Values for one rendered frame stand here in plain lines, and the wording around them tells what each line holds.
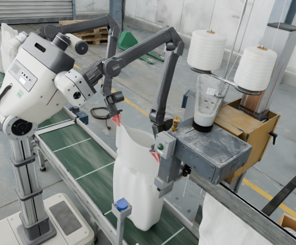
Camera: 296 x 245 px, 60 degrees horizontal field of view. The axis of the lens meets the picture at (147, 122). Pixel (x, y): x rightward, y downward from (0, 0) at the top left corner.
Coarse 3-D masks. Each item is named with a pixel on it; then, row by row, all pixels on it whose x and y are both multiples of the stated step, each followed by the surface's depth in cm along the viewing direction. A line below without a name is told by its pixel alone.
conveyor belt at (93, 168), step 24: (48, 144) 242; (72, 144) 246; (96, 144) 250; (72, 168) 219; (96, 168) 222; (96, 192) 200; (168, 216) 188; (144, 240) 170; (168, 240) 172; (192, 240) 174
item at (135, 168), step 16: (128, 128) 164; (128, 144) 158; (144, 144) 167; (128, 160) 163; (144, 160) 153; (128, 176) 164; (144, 176) 157; (128, 192) 169; (144, 192) 156; (144, 208) 162; (160, 208) 168; (144, 224) 169
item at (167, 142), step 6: (162, 132) 110; (156, 138) 110; (162, 138) 106; (168, 138) 107; (174, 138) 107; (156, 144) 111; (162, 144) 108; (168, 144) 105; (174, 144) 108; (156, 150) 112; (162, 150) 109; (168, 150) 107; (162, 156) 110; (168, 156) 109
